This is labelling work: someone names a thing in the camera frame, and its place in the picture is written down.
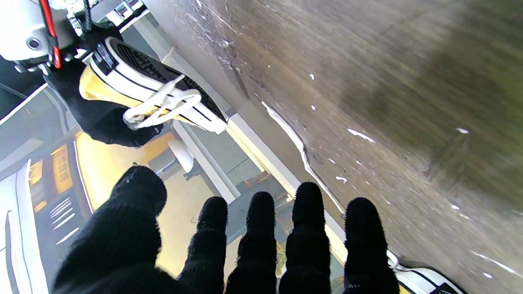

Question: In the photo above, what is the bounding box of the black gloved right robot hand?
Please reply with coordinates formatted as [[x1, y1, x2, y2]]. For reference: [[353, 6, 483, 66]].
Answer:
[[43, 57, 164, 148]]

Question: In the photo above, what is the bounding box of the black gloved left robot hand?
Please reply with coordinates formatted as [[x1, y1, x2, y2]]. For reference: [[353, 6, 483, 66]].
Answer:
[[53, 165, 401, 294]]

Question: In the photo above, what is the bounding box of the white shoelace of handled sneaker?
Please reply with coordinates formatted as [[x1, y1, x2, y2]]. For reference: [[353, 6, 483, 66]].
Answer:
[[122, 74, 203, 131]]

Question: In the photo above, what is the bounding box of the white bowl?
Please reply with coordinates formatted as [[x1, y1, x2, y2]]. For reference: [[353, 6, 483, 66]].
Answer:
[[168, 140, 195, 174]]

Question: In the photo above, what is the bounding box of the yellow sneaker with spread lace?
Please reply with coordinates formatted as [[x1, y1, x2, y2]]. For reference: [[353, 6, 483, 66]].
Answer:
[[386, 249, 469, 294]]

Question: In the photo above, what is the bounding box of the red right wrist cable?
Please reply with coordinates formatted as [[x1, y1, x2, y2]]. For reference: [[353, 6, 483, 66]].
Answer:
[[38, 0, 62, 69]]

